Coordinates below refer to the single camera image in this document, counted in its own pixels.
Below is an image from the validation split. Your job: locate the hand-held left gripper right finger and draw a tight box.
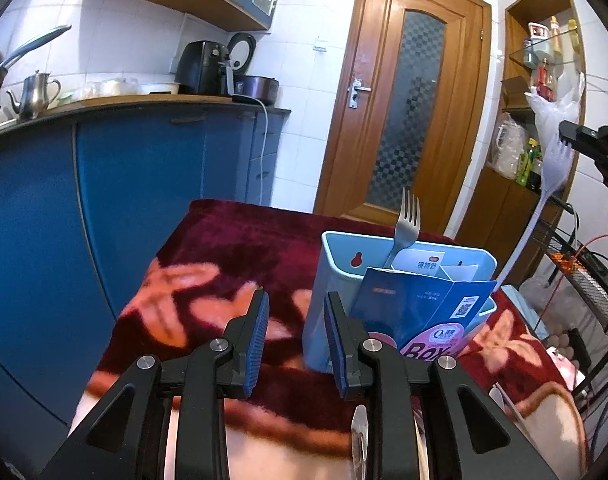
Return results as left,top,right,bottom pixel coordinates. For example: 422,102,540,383
324,292,560,480

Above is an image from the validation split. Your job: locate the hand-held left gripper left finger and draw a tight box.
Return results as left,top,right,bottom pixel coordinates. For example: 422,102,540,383
36,287,271,480

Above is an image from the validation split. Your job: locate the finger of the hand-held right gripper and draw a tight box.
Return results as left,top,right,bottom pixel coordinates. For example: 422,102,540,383
558,120,607,157

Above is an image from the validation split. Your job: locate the white plastic fork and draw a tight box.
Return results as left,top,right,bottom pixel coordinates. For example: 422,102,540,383
494,139,574,283

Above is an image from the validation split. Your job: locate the light blue utensil holder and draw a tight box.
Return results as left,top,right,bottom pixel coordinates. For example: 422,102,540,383
303,230,499,373

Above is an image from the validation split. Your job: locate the white plastic bag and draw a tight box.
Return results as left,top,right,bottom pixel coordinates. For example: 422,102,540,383
525,72,585,196

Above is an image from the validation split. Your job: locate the green bottle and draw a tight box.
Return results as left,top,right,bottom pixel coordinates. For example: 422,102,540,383
515,139,542,190

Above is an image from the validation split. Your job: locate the clear bag of goods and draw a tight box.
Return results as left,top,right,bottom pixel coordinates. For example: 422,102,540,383
486,112,528,181

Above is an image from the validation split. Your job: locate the cardboard box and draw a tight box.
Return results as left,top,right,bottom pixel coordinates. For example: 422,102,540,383
501,76,535,111

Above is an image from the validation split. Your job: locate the clear plastic utensil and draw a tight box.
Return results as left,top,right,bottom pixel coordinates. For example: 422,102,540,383
351,405,370,480

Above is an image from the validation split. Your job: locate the blue cardboard sleeve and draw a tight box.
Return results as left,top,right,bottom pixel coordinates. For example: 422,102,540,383
348,249,497,361

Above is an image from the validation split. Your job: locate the red floral blanket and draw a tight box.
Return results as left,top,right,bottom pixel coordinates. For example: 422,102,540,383
69,199,587,480

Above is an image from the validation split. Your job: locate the glass shelf with bottles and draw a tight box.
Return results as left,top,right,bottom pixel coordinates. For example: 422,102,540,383
506,17,582,68

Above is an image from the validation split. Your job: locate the wooden shelf unit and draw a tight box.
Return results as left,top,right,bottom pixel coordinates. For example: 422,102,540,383
456,0,587,281

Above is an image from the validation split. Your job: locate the metal fork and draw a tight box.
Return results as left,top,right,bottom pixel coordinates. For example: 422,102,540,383
382,187,421,270

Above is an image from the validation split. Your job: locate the pile of eggs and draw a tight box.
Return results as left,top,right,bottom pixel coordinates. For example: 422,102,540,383
546,327,587,368

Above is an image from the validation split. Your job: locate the blue kitchen counter cabinet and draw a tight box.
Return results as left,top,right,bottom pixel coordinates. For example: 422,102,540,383
0,92,291,426

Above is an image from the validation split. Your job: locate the wooden door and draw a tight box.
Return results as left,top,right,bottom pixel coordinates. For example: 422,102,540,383
314,0,492,238

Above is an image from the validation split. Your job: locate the rice cooker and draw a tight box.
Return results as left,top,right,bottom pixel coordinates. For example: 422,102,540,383
227,32,280,106

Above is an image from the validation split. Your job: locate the white plastic container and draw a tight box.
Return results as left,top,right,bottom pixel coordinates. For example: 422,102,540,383
141,81,181,96

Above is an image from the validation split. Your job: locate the black air fryer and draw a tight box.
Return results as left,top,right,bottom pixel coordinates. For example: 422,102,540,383
175,40,235,97

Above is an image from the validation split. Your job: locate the clear plastic bag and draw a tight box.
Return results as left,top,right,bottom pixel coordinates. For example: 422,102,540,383
74,77,142,101

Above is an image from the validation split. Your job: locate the metal kettle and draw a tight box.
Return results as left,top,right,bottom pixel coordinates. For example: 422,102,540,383
6,71,62,120

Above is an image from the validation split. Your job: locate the red cable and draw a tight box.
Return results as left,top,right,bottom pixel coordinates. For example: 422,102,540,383
539,236,608,331

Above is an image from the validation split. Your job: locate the black wire rack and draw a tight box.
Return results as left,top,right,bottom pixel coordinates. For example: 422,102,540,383
534,195,608,411

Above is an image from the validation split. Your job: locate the white power cable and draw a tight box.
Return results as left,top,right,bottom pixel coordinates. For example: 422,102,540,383
253,96,271,206

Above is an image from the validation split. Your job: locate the metal door handle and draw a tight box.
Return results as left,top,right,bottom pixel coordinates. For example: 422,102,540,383
348,79,372,110

